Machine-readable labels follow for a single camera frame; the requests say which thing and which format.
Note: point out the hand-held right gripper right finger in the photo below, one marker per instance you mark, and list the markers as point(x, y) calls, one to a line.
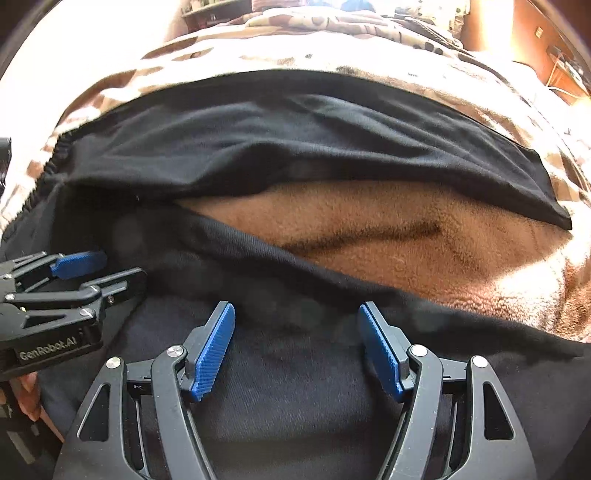
point(381, 350)

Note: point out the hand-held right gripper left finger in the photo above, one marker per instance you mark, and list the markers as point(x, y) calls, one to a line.
point(210, 355)

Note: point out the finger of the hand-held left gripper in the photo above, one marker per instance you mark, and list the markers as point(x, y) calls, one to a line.
point(111, 288)
point(78, 265)

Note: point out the black pants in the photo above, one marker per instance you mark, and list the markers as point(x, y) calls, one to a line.
point(277, 138)

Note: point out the person's left hand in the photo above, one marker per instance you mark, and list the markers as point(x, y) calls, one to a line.
point(28, 392)

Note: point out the brown patterned fleece blanket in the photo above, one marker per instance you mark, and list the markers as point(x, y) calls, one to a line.
point(231, 55)

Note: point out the dark wooden nightstand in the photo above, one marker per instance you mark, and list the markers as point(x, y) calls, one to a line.
point(198, 14)

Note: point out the orange wooden panel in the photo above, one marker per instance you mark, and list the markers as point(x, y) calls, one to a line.
point(503, 32)

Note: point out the wall socket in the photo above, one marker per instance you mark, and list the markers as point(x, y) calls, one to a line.
point(538, 32)

